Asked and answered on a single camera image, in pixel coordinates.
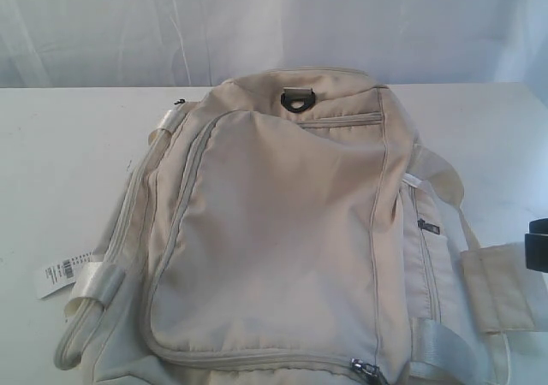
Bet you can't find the beige fabric duffel bag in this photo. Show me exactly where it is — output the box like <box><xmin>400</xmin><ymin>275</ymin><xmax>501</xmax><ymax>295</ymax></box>
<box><xmin>54</xmin><ymin>69</ymin><xmax>547</xmax><ymax>384</ymax></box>

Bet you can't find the white barcode paper tag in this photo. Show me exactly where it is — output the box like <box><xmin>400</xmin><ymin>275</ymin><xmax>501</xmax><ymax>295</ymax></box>
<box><xmin>33</xmin><ymin>252</ymin><xmax>92</xmax><ymax>299</ymax></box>

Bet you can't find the black plastic D-ring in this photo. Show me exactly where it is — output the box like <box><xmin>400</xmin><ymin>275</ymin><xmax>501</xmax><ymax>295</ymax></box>
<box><xmin>279</xmin><ymin>86</ymin><xmax>317</xmax><ymax>114</ymax></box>

